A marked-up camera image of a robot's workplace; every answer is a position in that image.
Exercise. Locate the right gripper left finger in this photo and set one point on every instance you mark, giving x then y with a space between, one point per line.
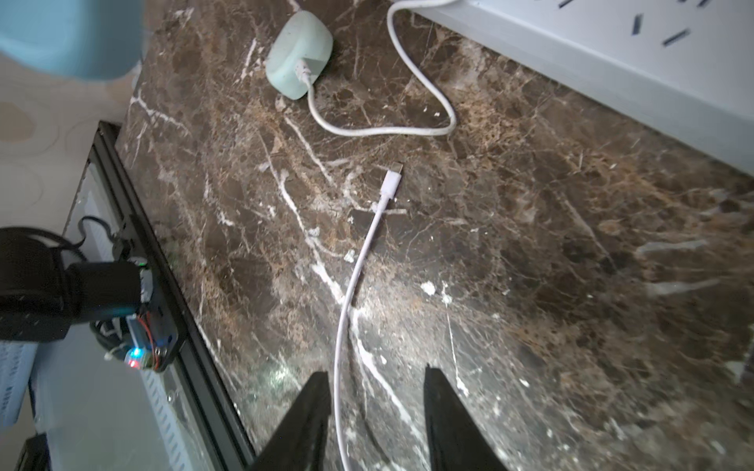
299 442

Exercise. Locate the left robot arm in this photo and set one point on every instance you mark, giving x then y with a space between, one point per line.
47 286

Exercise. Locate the green earbud case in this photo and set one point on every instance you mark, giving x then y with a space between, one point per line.
304 40

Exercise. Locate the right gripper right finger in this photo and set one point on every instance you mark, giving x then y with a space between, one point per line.
454 440

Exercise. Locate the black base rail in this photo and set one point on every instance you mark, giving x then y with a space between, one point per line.
133 393

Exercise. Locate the white power strip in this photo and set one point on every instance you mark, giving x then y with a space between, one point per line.
684 68

